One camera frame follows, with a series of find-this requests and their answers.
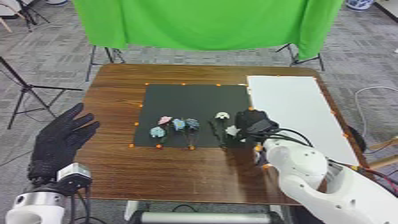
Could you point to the dark mat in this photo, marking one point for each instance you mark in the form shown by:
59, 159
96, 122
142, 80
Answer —
189, 110

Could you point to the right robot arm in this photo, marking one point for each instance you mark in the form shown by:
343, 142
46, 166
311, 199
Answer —
320, 180

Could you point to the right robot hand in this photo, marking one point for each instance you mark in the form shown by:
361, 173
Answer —
251, 116

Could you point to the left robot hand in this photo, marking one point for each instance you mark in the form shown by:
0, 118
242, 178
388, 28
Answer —
59, 143

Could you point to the white sheet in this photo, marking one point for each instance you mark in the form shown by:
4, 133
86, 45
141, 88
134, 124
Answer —
295, 110

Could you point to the dark blue flower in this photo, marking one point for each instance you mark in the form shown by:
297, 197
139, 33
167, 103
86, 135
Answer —
192, 123

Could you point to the pale grey bar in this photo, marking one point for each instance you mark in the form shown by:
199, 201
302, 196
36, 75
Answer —
205, 218

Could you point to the black tripod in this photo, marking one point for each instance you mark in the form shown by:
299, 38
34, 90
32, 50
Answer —
27, 88

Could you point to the white flower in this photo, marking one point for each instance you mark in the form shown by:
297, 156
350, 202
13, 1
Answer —
231, 130
222, 115

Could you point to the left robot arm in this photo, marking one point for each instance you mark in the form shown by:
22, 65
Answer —
45, 200

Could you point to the light blue flower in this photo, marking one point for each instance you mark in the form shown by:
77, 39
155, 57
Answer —
157, 132

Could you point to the black cloth stand leg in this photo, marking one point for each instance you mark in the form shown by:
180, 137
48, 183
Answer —
107, 55
304, 58

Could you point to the blue and white vase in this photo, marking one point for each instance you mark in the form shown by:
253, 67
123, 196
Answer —
359, 4

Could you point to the pink flower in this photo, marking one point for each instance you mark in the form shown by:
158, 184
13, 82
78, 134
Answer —
164, 119

